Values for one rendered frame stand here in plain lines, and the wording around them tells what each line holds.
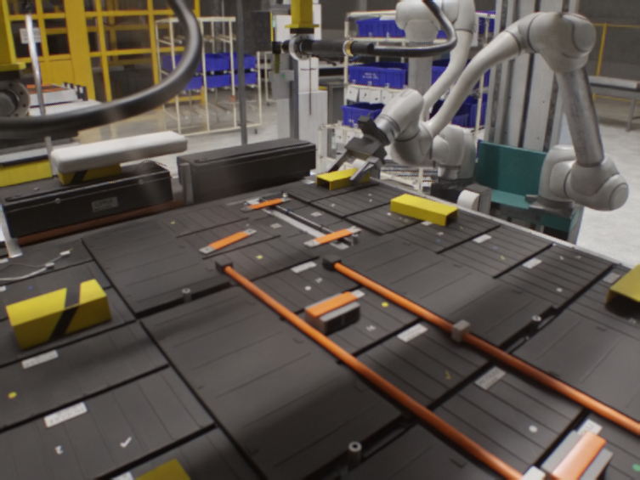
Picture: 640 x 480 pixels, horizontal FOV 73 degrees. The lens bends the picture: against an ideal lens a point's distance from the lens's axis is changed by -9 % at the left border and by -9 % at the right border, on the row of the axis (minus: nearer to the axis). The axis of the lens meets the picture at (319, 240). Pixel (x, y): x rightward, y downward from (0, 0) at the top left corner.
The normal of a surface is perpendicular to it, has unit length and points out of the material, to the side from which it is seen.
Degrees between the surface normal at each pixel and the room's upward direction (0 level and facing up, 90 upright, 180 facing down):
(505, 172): 90
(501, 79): 90
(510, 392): 0
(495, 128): 90
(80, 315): 90
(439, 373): 0
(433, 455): 0
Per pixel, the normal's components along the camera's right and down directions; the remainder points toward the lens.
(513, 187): -0.65, 0.31
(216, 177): 0.62, 0.32
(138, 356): 0.00, -0.91
